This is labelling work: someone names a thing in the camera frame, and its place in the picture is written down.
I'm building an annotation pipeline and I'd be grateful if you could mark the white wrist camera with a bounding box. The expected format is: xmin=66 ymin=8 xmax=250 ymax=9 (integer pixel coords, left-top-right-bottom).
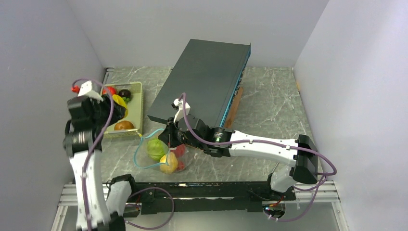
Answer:
xmin=71 ymin=80 xmax=103 ymax=102
xmin=172 ymin=99 xmax=191 ymax=123

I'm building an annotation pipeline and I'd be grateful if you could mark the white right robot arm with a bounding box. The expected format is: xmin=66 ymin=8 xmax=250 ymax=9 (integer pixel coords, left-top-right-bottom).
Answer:
xmin=158 ymin=115 xmax=319 ymax=200

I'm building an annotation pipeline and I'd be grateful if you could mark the wooden board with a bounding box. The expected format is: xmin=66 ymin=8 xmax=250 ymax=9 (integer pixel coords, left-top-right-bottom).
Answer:
xmin=224 ymin=87 xmax=243 ymax=128

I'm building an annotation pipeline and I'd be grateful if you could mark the brown kiwi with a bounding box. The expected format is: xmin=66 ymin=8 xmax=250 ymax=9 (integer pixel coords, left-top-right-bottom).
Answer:
xmin=114 ymin=120 xmax=135 ymax=131

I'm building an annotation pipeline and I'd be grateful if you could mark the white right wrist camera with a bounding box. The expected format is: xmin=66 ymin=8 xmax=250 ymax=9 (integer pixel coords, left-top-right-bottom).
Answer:
xmin=172 ymin=99 xmax=191 ymax=123

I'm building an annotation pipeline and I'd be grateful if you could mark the grey network switch box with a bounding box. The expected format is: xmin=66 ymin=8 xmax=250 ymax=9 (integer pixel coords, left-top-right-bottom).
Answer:
xmin=147 ymin=39 xmax=251 ymax=127

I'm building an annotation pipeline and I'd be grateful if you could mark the orange carrot piece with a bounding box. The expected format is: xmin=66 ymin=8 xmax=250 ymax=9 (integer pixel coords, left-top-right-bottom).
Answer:
xmin=177 ymin=160 xmax=185 ymax=171

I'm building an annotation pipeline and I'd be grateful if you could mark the red apple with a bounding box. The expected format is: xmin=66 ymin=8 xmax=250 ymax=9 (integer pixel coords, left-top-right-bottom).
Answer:
xmin=102 ymin=86 xmax=117 ymax=95

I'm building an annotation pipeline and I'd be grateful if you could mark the pale green plastic basket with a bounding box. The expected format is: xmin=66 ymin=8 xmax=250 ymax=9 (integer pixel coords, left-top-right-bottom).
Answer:
xmin=104 ymin=81 xmax=144 ymax=138

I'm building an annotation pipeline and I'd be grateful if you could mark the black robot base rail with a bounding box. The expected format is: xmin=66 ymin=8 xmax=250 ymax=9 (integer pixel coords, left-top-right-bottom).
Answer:
xmin=127 ymin=181 xmax=296 ymax=215

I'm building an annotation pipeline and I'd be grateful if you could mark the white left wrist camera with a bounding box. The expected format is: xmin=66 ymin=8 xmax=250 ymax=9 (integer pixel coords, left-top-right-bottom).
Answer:
xmin=71 ymin=80 xmax=103 ymax=102

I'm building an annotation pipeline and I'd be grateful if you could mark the yellow lemon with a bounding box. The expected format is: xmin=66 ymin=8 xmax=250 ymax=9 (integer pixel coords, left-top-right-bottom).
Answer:
xmin=159 ymin=152 xmax=179 ymax=174

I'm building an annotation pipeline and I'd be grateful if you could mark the dark purple mangosteen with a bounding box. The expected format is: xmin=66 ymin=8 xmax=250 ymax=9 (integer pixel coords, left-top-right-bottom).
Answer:
xmin=118 ymin=89 xmax=132 ymax=99

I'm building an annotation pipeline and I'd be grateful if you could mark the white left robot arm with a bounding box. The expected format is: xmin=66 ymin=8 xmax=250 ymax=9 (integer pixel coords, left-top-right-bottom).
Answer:
xmin=63 ymin=94 xmax=139 ymax=231

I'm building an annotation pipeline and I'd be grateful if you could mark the green cabbage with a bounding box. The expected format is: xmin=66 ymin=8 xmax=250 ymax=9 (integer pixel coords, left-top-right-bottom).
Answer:
xmin=147 ymin=139 xmax=169 ymax=161

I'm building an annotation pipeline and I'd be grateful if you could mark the clear zip bag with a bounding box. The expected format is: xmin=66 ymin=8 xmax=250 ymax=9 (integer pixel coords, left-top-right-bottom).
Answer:
xmin=133 ymin=128 xmax=194 ymax=175

